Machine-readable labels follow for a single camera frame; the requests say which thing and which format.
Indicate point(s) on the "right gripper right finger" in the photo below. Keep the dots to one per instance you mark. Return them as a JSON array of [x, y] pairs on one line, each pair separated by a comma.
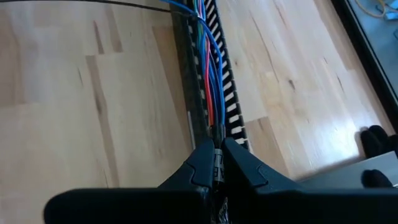
[[295, 205]]

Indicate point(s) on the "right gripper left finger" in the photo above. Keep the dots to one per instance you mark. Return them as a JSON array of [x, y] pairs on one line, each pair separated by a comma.
[[140, 205]]

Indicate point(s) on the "grey black work glove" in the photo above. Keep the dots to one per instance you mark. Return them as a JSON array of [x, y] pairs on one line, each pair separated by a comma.
[[376, 179], [376, 140]]

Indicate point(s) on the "black aluminium table frame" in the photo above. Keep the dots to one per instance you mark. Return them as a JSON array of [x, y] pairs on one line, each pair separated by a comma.
[[367, 46]]

